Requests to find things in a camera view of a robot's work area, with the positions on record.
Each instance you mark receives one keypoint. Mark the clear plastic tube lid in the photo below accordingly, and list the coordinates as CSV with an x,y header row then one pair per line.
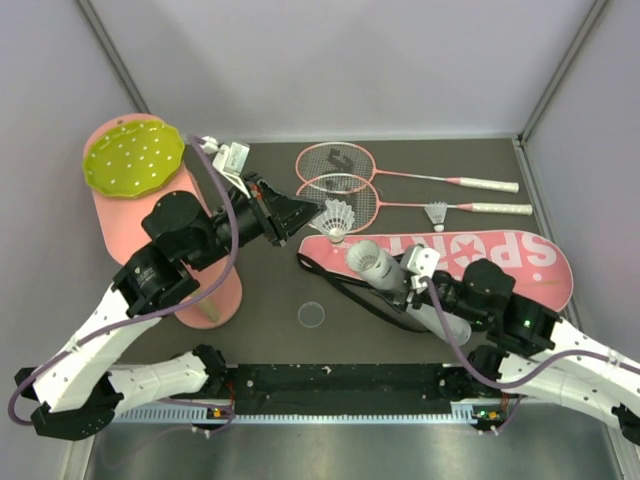
x,y
311,314

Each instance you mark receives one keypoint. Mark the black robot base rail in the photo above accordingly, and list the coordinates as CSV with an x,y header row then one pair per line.
x,y
343,389

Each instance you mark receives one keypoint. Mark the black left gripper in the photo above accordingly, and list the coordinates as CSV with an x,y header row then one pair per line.
x,y
282,216

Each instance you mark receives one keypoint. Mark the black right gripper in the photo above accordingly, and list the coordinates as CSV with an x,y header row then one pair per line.
x,y
416,299

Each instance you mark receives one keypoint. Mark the pink racket far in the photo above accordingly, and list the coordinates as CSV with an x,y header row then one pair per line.
x,y
352,159

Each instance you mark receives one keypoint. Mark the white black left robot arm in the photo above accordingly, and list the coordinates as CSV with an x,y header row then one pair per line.
x,y
82,389

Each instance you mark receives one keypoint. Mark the pink tiered shelf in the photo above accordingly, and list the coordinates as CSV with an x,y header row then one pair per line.
x,y
174,253

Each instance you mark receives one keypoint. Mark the pink racket near bag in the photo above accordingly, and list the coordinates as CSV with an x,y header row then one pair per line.
x,y
365,201

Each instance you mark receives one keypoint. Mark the pink sport racket bag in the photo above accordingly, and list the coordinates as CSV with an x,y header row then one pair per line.
x,y
540,268

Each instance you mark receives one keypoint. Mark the white shuttlecock tube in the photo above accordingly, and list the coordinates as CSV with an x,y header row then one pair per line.
x,y
399,281

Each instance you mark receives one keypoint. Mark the white feather shuttlecock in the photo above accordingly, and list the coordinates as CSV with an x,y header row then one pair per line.
x,y
436,213
335,222

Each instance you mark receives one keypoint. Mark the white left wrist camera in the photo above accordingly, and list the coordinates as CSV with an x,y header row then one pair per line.
x,y
228,160

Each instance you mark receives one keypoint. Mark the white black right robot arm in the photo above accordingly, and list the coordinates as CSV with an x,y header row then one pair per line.
x,y
511,343

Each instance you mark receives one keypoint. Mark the green dotted scalloped plate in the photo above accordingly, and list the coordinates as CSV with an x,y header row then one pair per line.
x,y
133,159

